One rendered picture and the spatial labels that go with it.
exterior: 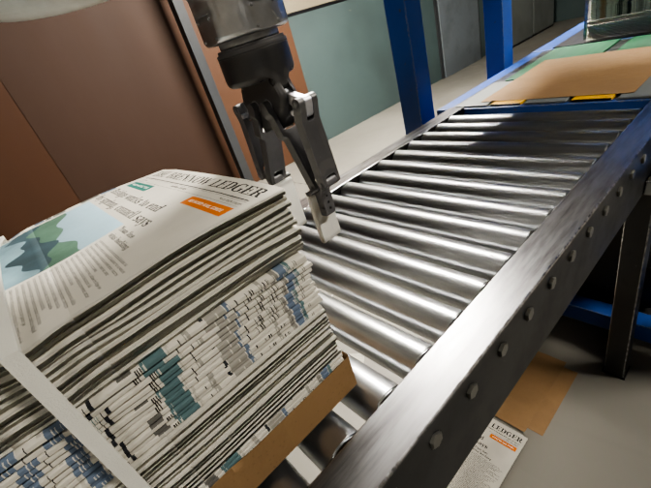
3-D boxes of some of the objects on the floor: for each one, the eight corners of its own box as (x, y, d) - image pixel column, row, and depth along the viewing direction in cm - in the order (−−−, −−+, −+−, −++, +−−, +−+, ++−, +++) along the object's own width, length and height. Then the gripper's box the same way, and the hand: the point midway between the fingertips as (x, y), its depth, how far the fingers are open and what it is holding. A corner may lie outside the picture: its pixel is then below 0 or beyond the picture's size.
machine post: (510, 224, 195) (496, -192, 120) (493, 221, 202) (470, -175, 126) (517, 216, 200) (509, -190, 124) (502, 213, 206) (483, -174, 131)
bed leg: (624, 381, 112) (662, 169, 79) (601, 371, 116) (628, 167, 83) (630, 367, 115) (669, 158, 82) (607, 359, 119) (635, 157, 86)
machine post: (447, 289, 166) (374, -203, 91) (429, 284, 173) (349, -181, 97) (457, 279, 171) (396, -200, 95) (440, 273, 177) (371, -180, 102)
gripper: (181, 63, 44) (254, 231, 55) (272, 29, 30) (344, 265, 41) (234, 45, 47) (292, 208, 59) (338, 9, 33) (387, 231, 45)
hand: (307, 212), depth 48 cm, fingers open, 6 cm apart
